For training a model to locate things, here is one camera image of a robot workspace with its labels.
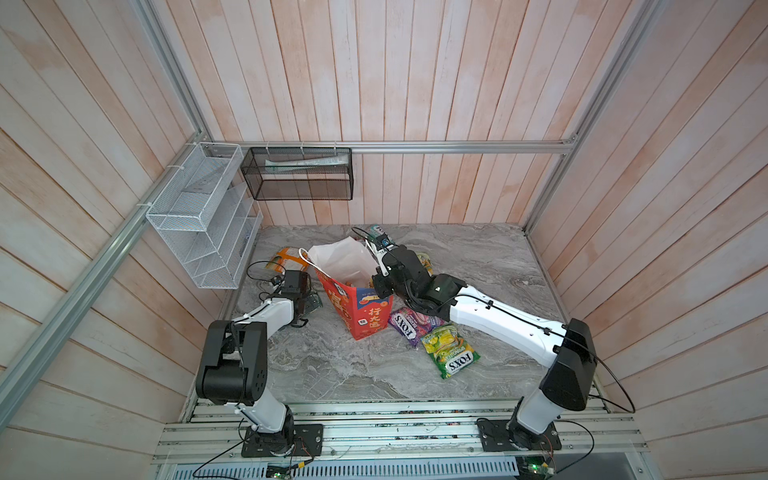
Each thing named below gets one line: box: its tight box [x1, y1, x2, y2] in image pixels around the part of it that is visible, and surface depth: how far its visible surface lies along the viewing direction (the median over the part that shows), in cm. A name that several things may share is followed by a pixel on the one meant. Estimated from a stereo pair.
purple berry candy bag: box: [388, 306, 446, 347], surface depth 92 cm
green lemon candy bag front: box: [420, 325, 481, 379], surface depth 87 cm
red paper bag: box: [299, 236, 393, 341], surface depth 85 cm
